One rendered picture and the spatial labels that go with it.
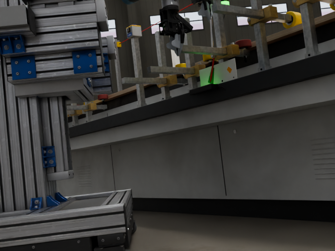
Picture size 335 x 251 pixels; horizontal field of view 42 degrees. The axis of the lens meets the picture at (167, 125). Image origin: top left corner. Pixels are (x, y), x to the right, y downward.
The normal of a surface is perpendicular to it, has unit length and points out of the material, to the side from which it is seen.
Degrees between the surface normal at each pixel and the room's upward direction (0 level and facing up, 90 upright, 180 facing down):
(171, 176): 90
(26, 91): 90
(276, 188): 90
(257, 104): 90
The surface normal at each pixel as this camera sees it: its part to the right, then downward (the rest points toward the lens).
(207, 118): -0.80, 0.05
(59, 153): 0.05, -0.07
